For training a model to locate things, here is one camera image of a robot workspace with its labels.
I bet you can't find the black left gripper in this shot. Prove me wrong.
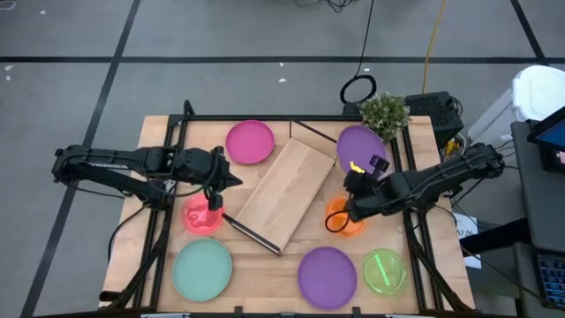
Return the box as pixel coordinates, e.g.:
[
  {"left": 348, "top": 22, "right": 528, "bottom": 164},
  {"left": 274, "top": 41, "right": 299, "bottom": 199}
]
[{"left": 176, "top": 145, "right": 244, "bottom": 212}]

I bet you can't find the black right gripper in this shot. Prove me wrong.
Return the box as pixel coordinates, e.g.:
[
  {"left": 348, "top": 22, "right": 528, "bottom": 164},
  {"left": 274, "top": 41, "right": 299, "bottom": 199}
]
[{"left": 343, "top": 154, "right": 398, "bottom": 222}]

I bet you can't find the purple plate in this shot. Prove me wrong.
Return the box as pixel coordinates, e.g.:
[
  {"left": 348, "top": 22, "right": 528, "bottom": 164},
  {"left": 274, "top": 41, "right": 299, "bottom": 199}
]
[
  {"left": 297, "top": 246, "right": 358, "bottom": 311},
  {"left": 336, "top": 125, "right": 392, "bottom": 176}
]

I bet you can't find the orange translucent plate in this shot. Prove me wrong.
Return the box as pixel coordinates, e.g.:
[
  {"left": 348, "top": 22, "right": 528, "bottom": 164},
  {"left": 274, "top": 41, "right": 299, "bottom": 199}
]
[{"left": 325, "top": 195, "right": 366, "bottom": 238}]

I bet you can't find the pink plate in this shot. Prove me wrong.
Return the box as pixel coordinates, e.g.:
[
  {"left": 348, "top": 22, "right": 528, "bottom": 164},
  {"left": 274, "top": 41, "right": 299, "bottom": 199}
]
[{"left": 225, "top": 119, "right": 275, "bottom": 166}]

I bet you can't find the red translucent plate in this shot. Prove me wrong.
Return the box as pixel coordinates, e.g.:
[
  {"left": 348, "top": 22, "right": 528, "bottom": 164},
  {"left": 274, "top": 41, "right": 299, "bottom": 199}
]
[{"left": 181, "top": 193, "right": 226, "bottom": 236}]

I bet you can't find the teal plate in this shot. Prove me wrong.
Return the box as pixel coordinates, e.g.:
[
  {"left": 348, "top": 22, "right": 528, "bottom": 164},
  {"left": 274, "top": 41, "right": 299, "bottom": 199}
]
[{"left": 171, "top": 238, "right": 234, "bottom": 303}]

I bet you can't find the green translucent plate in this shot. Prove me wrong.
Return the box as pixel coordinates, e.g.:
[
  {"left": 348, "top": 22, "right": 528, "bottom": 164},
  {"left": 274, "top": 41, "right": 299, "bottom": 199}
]
[{"left": 362, "top": 248, "right": 410, "bottom": 297}]

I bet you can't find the potted plant in ribbed pot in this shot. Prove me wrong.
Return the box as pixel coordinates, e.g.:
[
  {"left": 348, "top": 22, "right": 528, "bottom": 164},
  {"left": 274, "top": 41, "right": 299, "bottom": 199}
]
[{"left": 358, "top": 90, "right": 412, "bottom": 143}]

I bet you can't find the black computer box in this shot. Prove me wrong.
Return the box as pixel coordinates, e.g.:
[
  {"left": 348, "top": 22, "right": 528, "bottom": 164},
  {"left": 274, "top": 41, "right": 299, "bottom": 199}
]
[{"left": 403, "top": 90, "right": 465, "bottom": 149}]

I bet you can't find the white paper sheet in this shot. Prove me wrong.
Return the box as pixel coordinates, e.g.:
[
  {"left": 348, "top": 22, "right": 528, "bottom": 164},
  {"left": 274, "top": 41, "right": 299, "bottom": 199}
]
[{"left": 452, "top": 212, "right": 482, "bottom": 269}]

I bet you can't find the black desk support bar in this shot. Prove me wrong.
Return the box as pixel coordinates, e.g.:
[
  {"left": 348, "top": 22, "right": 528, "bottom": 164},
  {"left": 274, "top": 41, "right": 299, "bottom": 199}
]
[{"left": 458, "top": 218, "right": 533, "bottom": 256}]

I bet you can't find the grey desk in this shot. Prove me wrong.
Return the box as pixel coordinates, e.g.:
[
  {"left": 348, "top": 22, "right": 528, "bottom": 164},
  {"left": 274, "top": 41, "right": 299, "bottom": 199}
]
[{"left": 510, "top": 119, "right": 565, "bottom": 318}]

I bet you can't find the white lidded bin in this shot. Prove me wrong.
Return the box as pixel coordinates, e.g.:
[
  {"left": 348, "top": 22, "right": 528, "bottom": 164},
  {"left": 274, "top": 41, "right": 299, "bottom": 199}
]
[{"left": 467, "top": 64, "right": 565, "bottom": 149}]

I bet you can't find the black monitor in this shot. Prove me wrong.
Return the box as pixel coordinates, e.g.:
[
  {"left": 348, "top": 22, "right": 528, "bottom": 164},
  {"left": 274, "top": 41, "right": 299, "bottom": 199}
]
[{"left": 527, "top": 105, "right": 565, "bottom": 174}]

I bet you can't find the backlit keyboard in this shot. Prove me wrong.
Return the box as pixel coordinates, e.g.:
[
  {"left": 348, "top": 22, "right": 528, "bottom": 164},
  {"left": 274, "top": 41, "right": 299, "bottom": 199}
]
[{"left": 536, "top": 252, "right": 565, "bottom": 310}]

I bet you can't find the black metal table frame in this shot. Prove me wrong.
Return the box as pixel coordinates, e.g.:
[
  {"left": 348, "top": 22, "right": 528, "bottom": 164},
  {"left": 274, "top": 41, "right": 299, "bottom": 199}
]
[{"left": 99, "top": 99, "right": 476, "bottom": 318}]

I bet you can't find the yellow hanging cable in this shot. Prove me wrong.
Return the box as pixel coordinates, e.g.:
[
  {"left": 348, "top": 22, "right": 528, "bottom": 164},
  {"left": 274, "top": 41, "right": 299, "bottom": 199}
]
[{"left": 421, "top": 0, "right": 448, "bottom": 95}]

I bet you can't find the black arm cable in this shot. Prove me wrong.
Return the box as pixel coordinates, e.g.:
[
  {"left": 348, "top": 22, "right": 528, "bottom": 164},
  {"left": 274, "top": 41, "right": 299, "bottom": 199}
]
[{"left": 107, "top": 205, "right": 149, "bottom": 264}]

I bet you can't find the black hanging cable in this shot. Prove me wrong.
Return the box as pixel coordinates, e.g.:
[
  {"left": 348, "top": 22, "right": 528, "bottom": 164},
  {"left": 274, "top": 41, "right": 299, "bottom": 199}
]
[{"left": 338, "top": 0, "right": 379, "bottom": 106}]

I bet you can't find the black cable bundle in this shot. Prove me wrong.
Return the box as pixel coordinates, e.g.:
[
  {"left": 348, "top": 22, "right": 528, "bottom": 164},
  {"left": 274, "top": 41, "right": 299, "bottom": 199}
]
[{"left": 294, "top": 0, "right": 359, "bottom": 13}]

